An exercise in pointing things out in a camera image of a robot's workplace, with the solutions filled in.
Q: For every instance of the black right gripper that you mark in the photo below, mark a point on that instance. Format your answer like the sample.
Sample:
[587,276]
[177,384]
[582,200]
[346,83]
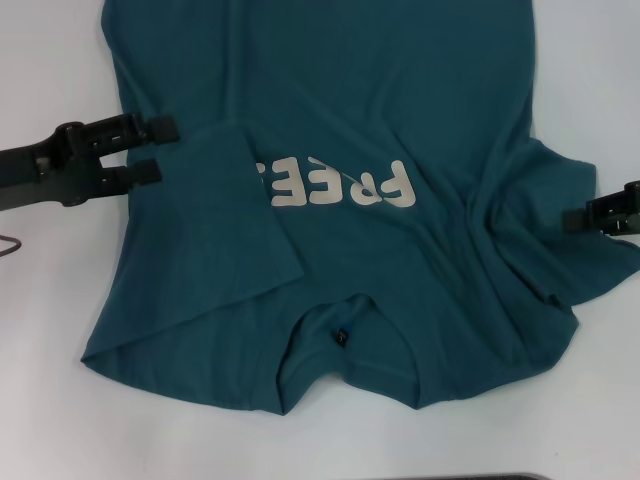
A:
[632,210]

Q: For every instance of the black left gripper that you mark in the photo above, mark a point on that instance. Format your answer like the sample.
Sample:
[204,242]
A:
[45,175]

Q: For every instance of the teal t-shirt with beige print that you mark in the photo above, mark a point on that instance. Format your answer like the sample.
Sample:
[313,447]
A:
[350,100]

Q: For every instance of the black flat panel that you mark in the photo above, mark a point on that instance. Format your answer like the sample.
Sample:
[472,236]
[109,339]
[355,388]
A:
[450,477]

